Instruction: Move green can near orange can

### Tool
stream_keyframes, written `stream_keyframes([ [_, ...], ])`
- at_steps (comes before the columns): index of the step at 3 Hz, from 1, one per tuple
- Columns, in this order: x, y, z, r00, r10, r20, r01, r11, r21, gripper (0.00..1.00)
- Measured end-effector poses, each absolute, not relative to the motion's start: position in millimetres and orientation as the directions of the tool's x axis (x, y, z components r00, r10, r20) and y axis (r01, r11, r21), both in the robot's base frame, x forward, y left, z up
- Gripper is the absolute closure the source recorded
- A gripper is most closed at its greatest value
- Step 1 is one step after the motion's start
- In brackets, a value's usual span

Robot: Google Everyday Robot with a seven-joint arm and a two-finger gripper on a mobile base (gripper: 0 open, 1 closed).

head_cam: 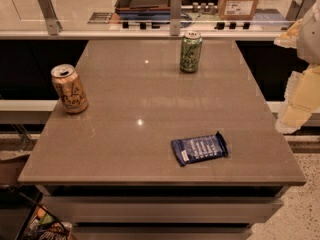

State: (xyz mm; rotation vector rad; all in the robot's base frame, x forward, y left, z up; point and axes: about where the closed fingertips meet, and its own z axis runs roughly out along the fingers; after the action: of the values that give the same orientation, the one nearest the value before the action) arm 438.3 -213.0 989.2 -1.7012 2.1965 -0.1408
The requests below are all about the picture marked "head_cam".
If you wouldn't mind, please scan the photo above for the upper table drawer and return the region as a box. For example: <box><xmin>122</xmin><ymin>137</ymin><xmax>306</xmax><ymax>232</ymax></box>
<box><xmin>43</xmin><ymin>196</ymin><xmax>283</xmax><ymax>224</ymax></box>

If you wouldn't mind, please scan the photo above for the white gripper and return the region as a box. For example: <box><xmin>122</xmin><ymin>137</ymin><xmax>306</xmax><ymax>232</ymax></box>
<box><xmin>274</xmin><ymin>0</ymin><xmax>320</xmax><ymax>134</ymax></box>

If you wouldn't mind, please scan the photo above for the lower table drawer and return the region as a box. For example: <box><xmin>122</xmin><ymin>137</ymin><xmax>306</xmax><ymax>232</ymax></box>
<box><xmin>73</xmin><ymin>226</ymin><xmax>252</xmax><ymax>240</ymax></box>

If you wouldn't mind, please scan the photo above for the snack bag basket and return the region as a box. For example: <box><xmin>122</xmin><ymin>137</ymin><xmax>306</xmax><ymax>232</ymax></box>
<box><xmin>17</xmin><ymin>204</ymin><xmax>77</xmax><ymax>240</ymax></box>

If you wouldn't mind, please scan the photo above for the cardboard box with label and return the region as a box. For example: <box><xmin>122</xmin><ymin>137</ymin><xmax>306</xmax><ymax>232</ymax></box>
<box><xmin>218</xmin><ymin>0</ymin><xmax>259</xmax><ymax>20</ymax></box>

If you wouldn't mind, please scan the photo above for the middle metal bracket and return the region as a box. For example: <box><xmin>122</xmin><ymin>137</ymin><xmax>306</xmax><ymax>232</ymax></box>
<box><xmin>170</xmin><ymin>0</ymin><xmax>182</xmax><ymax>36</ymax></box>

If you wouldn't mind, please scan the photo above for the left metal bracket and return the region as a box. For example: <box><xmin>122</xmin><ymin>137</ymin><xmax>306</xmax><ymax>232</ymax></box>
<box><xmin>37</xmin><ymin>0</ymin><xmax>62</xmax><ymax>35</ymax></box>

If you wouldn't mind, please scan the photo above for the dark tray stack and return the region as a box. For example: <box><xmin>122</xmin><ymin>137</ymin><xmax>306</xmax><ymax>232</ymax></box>
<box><xmin>115</xmin><ymin>0</ymin><xmax>170</xmax><ymax>21</ymax></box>

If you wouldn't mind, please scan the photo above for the orange soda can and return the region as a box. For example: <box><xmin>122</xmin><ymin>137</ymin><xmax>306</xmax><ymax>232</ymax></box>
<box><xmin>51</xmin><ymin>64</ymin><xmax>89</xmax><ymax>114</ymax></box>

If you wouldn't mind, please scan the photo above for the blue snack bar wrapper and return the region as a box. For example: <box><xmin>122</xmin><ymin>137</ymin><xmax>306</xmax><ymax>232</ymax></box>
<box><xmin>171</xmin><ymin>132</ymin><xmax>229</xmax><ymax>167</ymax></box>

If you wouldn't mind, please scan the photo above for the green soda can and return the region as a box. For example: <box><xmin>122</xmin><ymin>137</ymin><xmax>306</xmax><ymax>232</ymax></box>
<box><xmin>180</xmin><ymin>31</ymin><xmax>202</xmax><ymax>73</ymax></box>

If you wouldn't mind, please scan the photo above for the metal bracket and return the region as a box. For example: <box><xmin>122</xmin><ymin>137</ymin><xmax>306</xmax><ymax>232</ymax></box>
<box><xmin>286</xmin><ymin>0</ymin><xmax>316</xmax><ymax>21</ymax></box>
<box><xmin>170</xmin><ymin>0</ymin><xmax>182</xmax><ymax>36</ymax></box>
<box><xmin>37</xmin><ymin>0</ymin><xmax>62</xmax><ymax>35</ymax></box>

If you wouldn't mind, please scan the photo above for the right metal bracket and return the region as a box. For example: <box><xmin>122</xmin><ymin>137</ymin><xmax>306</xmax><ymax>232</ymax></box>
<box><xmin>286</xmin><ymin>0</ymin><xmax>316</xmax><ymax>21</ymax></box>

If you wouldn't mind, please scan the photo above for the table drawer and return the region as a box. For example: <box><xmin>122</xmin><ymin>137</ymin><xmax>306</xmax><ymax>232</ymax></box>
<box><xmin>73</xmin><ymin>226</ymin><xmax>252</xmax><ymax>240</ymax></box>
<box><xmin>43</xmin><ymin>196</ymin><xmax>283</xmax><ymax>224</ymax></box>

